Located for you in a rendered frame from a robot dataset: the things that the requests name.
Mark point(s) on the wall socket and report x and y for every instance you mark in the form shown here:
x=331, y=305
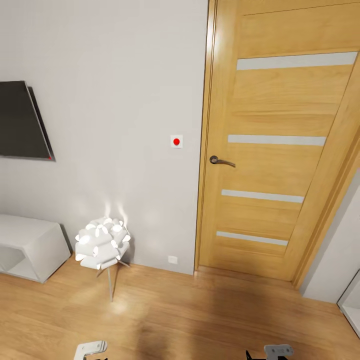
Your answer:
x=172, y=259

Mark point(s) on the door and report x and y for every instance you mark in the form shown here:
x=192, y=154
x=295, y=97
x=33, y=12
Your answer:
x=280, y=136

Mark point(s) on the electric switch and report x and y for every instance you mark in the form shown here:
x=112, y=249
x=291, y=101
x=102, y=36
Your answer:
x=176, y=141

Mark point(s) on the wall mounted tv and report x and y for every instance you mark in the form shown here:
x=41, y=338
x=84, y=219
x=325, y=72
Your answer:
x=21, y=134

